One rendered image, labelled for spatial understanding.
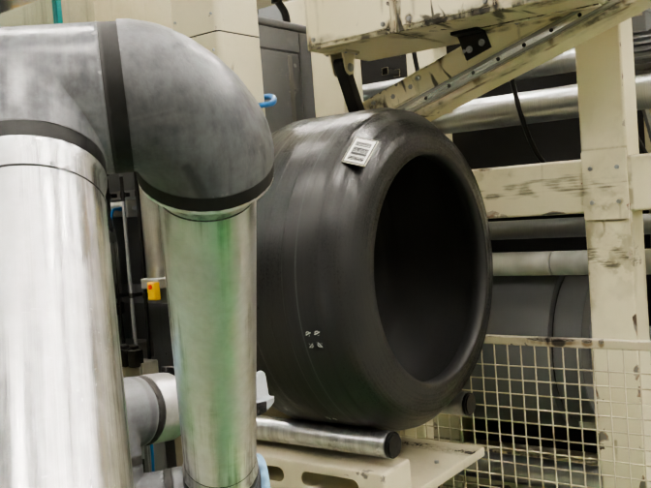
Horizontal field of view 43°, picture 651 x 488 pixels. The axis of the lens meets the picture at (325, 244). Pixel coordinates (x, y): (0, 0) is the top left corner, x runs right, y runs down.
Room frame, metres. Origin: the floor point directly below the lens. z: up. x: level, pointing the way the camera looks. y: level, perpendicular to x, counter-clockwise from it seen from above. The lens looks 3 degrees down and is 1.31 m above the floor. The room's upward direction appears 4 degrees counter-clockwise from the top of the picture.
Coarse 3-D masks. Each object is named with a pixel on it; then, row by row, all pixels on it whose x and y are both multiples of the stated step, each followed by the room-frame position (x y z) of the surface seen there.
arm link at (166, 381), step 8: (136, 376) 1.07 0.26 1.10; (144, 376) 1.06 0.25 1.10; (152, 376) 1.06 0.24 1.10; (160, 376) 1.06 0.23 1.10; (168, 376) 1.07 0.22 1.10; (160, 384) 1.04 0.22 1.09; (168, 384) 1.05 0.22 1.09; (168, 392) 1.04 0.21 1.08; (168, 400) 1.03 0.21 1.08; (176, 400) 1.05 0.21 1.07; (168, 408) 1.03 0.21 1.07; (176, 408) 1.04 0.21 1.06; (168, 416) 1.03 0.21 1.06; (176, 416) 1.04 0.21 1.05; (168, 424) 1.03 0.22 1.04; (176, 424) 1.04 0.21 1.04; (168, 432) 1.04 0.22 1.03; (176, 432) 1.05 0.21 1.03; (160, 440) 1.04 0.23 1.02; (168, 440) 1.06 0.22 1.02
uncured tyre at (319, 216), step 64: (320, 128) 1.41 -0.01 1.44; (384, 128) 1.38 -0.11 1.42; (320, 192) 1.28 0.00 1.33; (384, 192) 1.32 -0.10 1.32; (448, 192) 1.69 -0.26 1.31; (320, 256) 1.25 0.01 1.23; (384, 256) 1.80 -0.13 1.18; (448, 256) 1.73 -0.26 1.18; (320, 320) 1.25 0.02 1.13; (384, 320) 1.77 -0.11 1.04; (448, 320) 1.70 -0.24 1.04; (320, 384) 1.30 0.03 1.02; (384, 384) 1.30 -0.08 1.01; (448, 384) 1.46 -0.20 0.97
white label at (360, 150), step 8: (352, 144) 1.32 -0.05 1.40; (360, 144) 1.32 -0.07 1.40; (368, 144) 1.32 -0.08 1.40; (376, 144) 1.32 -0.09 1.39; (352, 152) 1.31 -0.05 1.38; (360, 152) 1.31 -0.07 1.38; (368, 152) 1.31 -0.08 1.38; (344, 160) 1.30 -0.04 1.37; (352, 160) 1.30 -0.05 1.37; (360, 160) 1.30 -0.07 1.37; (368, 160) 1.30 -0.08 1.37
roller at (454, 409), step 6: (456, 396) 1.57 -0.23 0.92; (462, 396) 1.56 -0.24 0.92; (468, 396) 1.56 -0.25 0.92; (474, 396) 1.58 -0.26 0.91; (450, 402) 1.57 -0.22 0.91; (456, 402) 1.56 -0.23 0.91; (462, 402) 1.56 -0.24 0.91; (468, 402) 1.56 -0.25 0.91; (474, 402) 1.58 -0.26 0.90; (450, 408) 1.57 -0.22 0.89; (456, 408) 1.56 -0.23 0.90; (462, 408) 1.56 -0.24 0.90; (468, 408) 1.56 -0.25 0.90; (474, 408) 1.58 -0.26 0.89; (462, 414) 1.57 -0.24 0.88; (468, 414) 1.56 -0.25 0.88
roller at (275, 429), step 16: (272, 416) 1.50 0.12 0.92; (272, 432) 1.47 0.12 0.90; (288, 432) 1.45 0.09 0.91; (304, 432) 1.43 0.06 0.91; (320, 432) 1.41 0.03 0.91; (336, 432) 1.39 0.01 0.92; (352, 432) 1.38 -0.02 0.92; (368, 432) 1.36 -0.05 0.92; (384, 432) 1.35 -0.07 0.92; (336, 448) 1.39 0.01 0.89; (352, 448) 1.37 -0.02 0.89; (368, 448) 1.35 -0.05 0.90; (384, 448) 1.33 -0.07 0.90; (400, 448) 1.36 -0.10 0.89
